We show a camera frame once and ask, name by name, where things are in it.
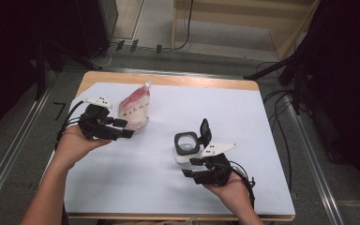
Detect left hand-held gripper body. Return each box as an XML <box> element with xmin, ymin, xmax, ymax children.
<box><xmin>77</xmin><ymin>96</ymin><xmax>124</xmax><ymax>142</ymax></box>

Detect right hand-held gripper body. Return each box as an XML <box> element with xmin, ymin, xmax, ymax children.
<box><xmin>192</xmin><ymin>142</ymin><xmax>239</xmax><ymax>188</ymax></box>

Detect white container with black lid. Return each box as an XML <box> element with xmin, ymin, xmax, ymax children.
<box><xmin>173</xmin><ymin>117</ymin><xmax>213</xmax><ymax>165</ymax></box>

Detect red and white refill pouch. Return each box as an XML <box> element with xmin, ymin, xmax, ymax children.
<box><xmin>117</xmin><ymin>80</ymin><xmax>154</xmax><ymax>134</ymax></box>

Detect person's right hand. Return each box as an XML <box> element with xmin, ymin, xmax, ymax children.
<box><xmin>202</xmin><ymin>171</ymin><xmax>253</xmax><ymax>211</ymax></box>

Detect person's left hand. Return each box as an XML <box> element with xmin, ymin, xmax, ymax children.
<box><xmin>53</xmin><ymin>124</ymin><xmax>113</xmax><ymax>172</ymax></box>

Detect white paper sheet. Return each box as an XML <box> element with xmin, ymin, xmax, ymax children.
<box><xmin>45</xmin><ymin>82</ymin><xmax>296</xmax><ymax>217</ymax></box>

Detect metal floor strip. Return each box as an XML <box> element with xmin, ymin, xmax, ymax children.
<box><xmin>106</xmin><ymin>67</ymin><xmax>248</xmax><ymax>80</ymax></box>

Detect wooden table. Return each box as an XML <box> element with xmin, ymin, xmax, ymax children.
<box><xmin>45</xmin><ymin>70</ymin><xmax>296</xmax><ymax>222</ymax></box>

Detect black tripod stand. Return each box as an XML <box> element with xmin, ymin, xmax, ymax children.
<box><xmin>33</xmin><ymin>37</ymin><xmax>103</xmax><ymax>101</ymax></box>

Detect dark cabinet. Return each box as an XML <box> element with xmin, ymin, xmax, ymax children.
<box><xmin>74</xmin><ymin>0</ymin><xmax>119</xmax><ymax>59</ymax></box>

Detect black metal stand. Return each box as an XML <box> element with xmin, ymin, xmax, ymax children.
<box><xmin>243</xmin><ymin>46</ymin><xmax>314</xmax><ymax>116</ymax></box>

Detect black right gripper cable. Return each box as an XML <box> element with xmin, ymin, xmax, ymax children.
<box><xmin>229</xmin><ymin>160</ymin><xmax>258</xmax><ymax>210</ymax></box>

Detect white floor cable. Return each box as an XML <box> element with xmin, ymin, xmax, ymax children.
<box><xmin>96</xmin><ymin>42</ymin><xmax>120</xmax><ymax>68</ymax></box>

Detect black floor cables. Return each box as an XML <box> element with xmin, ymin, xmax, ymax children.
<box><xmin>255</xmin><ymin>60</ymin><xmax>295</xmax><ymax>192</ymax></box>

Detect metal floor rail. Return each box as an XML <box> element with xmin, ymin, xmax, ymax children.
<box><xmin>0</xmin><ymin>70</ymin><xmax>60</xmax><ymax>218</ymax></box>
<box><xmin>288</xmin><ymin>93</ymin><xmax>345</xmax><ymax>225</ymax></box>

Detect thin black hanging cable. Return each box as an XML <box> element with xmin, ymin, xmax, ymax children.
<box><xmin>172</xmin><ymin>0</ymin><xmax>195</xmax><ymax>52</ymax></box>

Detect light wooden frame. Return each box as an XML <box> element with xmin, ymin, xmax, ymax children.
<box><xmin>171</xmin><ymin>0</ymin><xmax>322</xmax><ymax>61</ymax></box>

